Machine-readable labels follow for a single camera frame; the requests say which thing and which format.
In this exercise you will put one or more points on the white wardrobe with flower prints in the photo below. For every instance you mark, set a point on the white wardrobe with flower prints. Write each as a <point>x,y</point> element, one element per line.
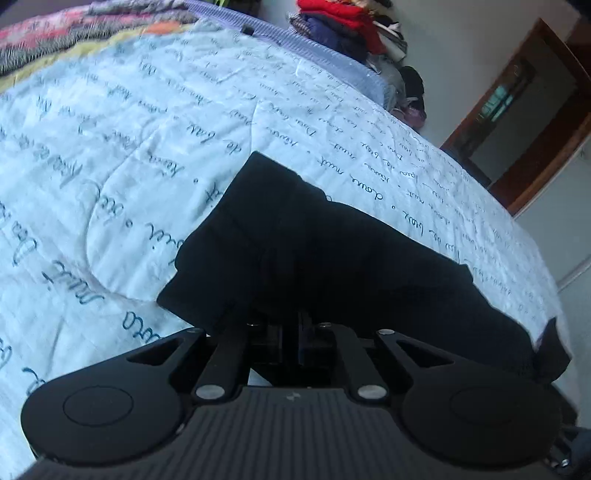
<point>554,221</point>

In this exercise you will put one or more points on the white quilt with script print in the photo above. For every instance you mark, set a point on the white quilt with script print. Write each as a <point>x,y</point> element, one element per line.
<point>138,138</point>

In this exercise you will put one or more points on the navy garment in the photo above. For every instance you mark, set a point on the navy garment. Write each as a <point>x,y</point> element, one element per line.
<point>330,34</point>

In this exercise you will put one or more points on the red garment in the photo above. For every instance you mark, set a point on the red garment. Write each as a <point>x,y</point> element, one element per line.
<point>337,11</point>

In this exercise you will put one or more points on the colourful patterned blanket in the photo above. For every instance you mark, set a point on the colourful patterned blanket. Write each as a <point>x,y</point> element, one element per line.
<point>51,37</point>

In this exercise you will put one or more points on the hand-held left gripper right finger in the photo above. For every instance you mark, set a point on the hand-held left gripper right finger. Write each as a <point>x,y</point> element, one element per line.
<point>344,355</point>

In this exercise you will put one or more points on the black garment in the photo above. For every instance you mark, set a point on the black garment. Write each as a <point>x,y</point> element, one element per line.
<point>412,81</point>

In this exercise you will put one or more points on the black pants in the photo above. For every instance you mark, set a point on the black pants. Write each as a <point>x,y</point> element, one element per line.
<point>323,240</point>

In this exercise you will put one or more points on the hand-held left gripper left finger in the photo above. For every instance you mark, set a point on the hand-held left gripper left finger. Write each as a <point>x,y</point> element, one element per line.
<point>231,355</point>

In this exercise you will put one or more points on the purple bag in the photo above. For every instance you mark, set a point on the purple bag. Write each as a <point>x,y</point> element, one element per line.
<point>415,113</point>

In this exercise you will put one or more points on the wooden door frame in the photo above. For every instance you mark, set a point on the wooden door frame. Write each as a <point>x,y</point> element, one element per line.
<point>545,138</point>

